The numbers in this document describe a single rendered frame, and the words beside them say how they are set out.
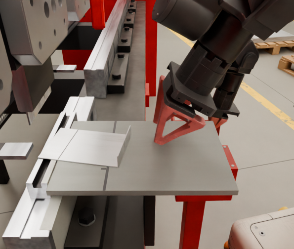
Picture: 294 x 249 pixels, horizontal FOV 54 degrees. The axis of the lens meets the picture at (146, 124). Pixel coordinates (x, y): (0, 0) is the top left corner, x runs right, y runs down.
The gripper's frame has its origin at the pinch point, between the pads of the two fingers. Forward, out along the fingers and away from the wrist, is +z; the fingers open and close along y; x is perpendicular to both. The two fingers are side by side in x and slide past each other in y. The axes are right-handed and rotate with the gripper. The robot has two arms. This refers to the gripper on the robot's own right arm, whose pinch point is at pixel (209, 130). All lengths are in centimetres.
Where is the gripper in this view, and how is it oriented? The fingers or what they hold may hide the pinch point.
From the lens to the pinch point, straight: 89.3
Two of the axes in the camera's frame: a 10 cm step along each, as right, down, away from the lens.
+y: -9.7, -1.6, -1.6
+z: -2.2, 8.2, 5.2
